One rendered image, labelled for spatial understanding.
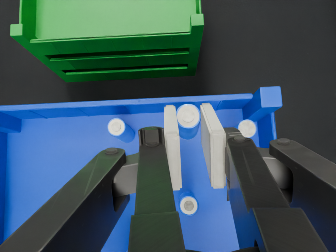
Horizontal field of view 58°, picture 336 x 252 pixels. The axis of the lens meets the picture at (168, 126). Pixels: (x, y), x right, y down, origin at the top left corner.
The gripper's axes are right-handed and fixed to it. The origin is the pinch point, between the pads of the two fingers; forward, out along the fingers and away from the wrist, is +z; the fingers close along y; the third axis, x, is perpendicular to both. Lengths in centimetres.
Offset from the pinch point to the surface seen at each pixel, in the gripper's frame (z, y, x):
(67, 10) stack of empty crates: 41.5, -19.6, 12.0
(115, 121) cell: 10.7, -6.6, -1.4
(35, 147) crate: 15.7, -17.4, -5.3
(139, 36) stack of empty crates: 33.4, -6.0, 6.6
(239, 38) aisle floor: 57, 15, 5
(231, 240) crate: 11.0, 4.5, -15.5
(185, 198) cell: 7.5, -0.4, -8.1
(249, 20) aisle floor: 58, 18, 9
